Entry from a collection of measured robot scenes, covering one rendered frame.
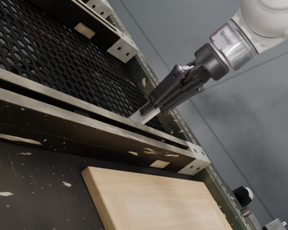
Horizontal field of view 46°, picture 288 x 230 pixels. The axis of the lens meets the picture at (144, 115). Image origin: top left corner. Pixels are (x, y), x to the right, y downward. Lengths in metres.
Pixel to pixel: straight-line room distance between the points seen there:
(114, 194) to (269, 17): 0.36
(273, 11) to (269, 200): 1.68
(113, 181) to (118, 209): 0.06
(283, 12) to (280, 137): 1.81
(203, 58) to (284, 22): 0.22
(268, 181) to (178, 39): 1.18
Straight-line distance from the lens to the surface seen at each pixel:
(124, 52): 1.24
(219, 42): 0.68
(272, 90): 2.44
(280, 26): 0.52
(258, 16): 0.51
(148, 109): 0.72
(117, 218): 0.55
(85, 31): 1.10
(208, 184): 1.07
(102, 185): 0.57
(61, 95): 0.53
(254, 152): 2.17
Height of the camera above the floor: 1.89
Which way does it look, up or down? 60 degrees down
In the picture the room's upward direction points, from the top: straight up
